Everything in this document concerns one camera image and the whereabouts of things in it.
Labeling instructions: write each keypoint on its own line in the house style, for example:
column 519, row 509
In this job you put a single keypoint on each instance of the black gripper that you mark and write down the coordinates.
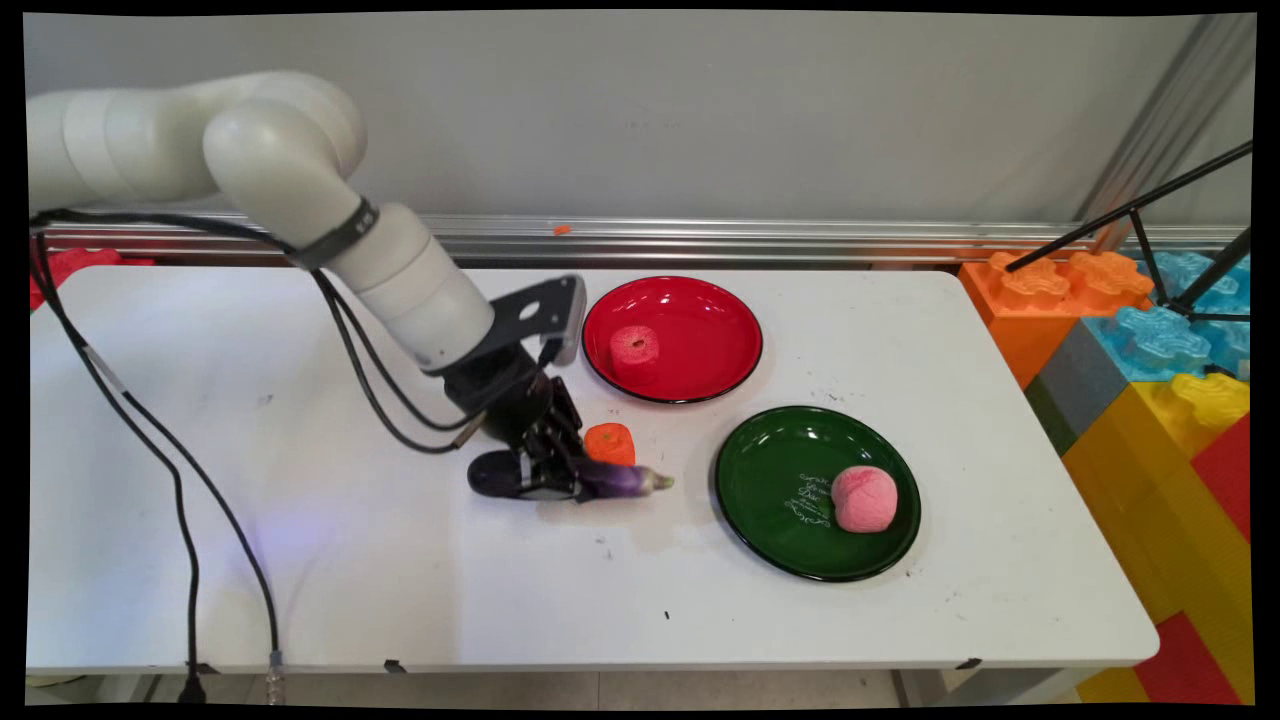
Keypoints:
column 515, row 400

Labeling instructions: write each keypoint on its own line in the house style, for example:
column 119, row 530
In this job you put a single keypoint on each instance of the purple toy eggplant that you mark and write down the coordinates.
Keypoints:
column 620, row 478

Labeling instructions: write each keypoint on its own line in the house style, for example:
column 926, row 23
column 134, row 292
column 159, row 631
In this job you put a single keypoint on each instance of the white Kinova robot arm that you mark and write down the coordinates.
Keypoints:
column 280, row 170

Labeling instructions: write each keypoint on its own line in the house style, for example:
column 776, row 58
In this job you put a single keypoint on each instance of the orange toy carrot piece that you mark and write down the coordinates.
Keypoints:
column 612, row 445

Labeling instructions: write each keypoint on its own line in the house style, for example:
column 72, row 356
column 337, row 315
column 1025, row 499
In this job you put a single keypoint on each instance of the pink toy fruit slice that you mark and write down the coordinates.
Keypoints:
column 634, row 347

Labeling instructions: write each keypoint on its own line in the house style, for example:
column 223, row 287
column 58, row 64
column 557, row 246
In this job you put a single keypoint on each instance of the red plate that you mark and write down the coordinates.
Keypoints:
column 700, row 345

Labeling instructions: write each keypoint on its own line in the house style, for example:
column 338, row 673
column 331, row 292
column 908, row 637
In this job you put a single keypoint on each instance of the dark green plate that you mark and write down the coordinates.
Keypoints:
column 775, row 490

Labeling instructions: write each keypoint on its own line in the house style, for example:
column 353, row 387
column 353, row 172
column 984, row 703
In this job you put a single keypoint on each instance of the pink toy peach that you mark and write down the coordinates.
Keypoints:
column 865, row 498

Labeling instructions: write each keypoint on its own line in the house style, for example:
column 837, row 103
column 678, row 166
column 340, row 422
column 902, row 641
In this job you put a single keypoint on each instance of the orange giant building block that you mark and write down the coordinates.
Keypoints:
column 1020, row 310

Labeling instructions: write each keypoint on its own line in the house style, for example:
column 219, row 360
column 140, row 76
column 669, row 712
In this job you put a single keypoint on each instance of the grey giant building block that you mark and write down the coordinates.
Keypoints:
column 1085, row 385

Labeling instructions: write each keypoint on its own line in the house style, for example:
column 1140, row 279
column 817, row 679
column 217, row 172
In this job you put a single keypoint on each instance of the red block behind table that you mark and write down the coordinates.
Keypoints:
column 70, row 265

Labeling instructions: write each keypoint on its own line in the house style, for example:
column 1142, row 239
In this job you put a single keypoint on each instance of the yellow giant building block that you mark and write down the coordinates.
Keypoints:
column 1150, row 500

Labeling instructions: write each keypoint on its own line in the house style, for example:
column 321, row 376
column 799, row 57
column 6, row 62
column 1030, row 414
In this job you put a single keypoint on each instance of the blue giant building block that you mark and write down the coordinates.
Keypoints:
column 1160, row 345

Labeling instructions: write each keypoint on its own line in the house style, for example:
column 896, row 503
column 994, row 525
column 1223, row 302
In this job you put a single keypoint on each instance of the black tripod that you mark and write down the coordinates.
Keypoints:
column 1150, row 205

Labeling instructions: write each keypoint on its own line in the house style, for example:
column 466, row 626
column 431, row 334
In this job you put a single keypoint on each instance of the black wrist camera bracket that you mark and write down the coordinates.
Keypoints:
column 535, row 312

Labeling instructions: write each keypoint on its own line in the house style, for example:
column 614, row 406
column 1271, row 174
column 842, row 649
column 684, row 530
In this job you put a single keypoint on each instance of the aluminium frame rail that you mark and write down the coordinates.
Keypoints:
column 800, row 240

